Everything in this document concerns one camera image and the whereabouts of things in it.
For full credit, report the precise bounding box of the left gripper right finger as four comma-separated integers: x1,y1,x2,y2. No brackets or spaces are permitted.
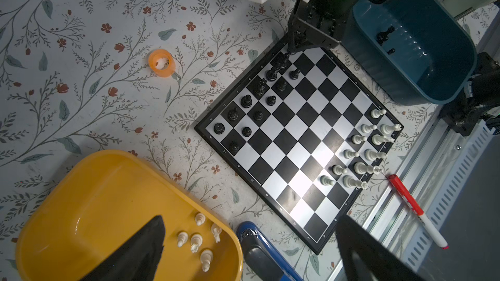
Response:
335,215,422,280

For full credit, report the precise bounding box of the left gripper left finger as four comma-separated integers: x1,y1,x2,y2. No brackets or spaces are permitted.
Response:
82,215,165,280

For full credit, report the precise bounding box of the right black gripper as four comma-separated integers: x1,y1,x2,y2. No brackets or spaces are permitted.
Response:
288,0,359,53

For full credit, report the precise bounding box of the black chess piece in tray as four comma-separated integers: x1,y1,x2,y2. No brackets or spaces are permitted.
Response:
376,26,395,46

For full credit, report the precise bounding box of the red white marker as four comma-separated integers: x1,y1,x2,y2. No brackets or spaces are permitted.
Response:
387,174,449,249

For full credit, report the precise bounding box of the yellow plastic tray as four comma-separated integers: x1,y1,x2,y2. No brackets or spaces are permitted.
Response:
15,150,243,280

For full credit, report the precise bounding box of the teal plastic tray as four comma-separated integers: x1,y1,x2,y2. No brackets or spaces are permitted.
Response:
342,0,477,105

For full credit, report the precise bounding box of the blue stapler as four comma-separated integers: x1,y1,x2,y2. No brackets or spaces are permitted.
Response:
236,221,303,281

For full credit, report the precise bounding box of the black white chessboard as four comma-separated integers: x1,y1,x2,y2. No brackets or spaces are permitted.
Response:
195,38,403,254

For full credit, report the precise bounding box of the orange tape roll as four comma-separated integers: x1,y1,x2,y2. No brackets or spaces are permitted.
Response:
148,49,176,78

